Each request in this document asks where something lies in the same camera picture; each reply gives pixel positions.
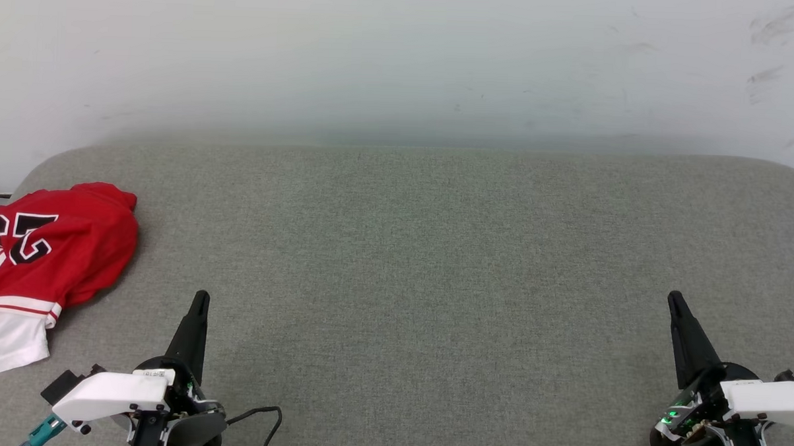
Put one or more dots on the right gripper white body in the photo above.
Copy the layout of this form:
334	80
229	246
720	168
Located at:
767	401

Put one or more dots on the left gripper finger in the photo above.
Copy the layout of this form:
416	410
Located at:
191	338

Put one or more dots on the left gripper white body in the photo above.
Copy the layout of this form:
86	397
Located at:
110	394

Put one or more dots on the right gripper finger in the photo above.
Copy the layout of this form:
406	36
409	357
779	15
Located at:
690	345

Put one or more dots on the red and white basketball jersey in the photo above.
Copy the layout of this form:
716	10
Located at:
72	251

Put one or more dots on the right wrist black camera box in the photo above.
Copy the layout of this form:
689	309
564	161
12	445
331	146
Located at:
789	378

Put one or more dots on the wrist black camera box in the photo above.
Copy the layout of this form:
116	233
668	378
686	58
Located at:
68	384
789	378

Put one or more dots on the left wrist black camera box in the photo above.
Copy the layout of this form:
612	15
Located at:
68	384

